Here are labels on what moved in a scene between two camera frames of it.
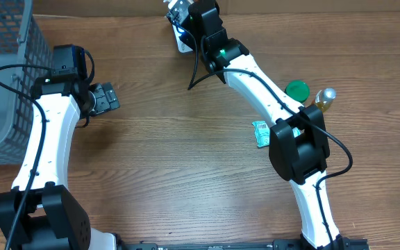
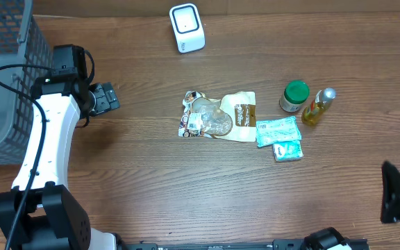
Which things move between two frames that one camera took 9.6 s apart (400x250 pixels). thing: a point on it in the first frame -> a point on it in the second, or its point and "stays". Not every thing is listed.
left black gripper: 106,98 stays
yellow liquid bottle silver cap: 324,98 stays
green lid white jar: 298,90 stays
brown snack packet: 178,10 -> 233,118
